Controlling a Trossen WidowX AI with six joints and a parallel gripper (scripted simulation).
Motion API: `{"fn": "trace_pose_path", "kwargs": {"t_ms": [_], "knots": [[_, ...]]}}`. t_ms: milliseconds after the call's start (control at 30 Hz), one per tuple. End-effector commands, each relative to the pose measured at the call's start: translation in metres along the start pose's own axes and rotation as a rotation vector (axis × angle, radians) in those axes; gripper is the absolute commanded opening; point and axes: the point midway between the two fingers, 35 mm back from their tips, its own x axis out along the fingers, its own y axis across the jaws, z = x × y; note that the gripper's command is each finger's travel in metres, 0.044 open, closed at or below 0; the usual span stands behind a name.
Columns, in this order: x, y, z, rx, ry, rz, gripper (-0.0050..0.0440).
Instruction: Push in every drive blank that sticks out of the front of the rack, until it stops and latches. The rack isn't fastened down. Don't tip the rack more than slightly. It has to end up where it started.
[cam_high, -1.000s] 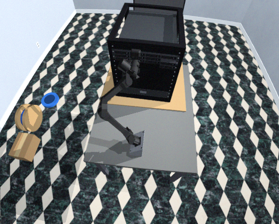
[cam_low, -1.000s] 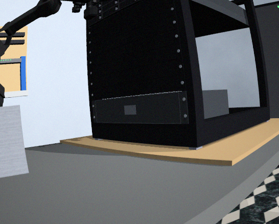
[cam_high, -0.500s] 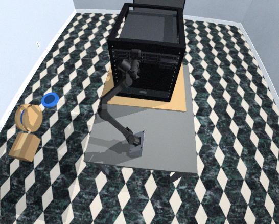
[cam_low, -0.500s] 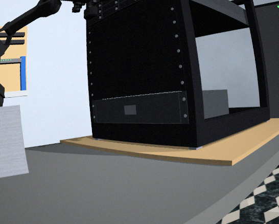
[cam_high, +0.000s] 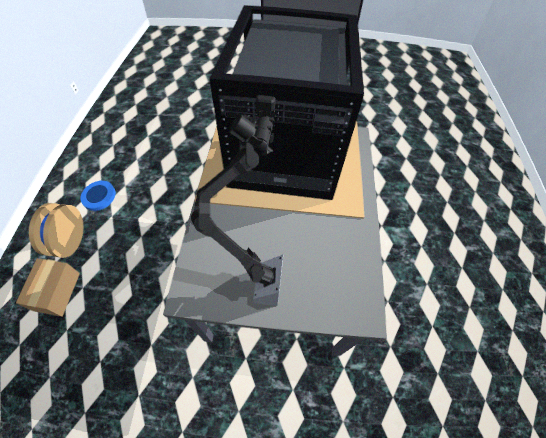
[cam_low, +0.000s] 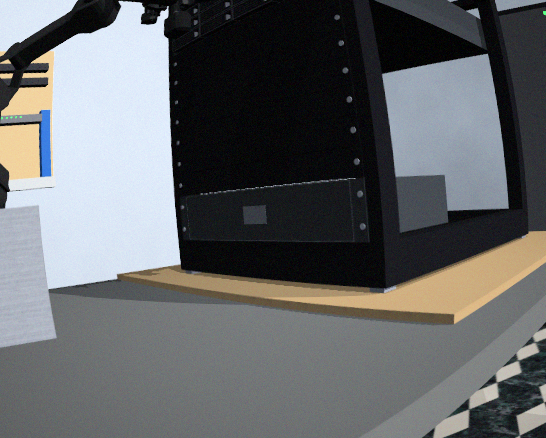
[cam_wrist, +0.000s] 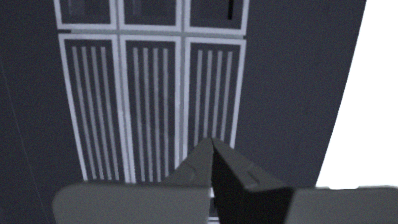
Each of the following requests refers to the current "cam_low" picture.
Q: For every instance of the black server rack frame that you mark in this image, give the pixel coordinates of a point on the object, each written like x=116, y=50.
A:
x=249, y=102

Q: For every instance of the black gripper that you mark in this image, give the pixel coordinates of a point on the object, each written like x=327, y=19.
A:
x=178, y=23

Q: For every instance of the tan flat board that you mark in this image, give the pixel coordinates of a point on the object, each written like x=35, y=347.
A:
x=445, y=296

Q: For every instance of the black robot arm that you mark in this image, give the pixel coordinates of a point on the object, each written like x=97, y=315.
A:
x=87, y=16

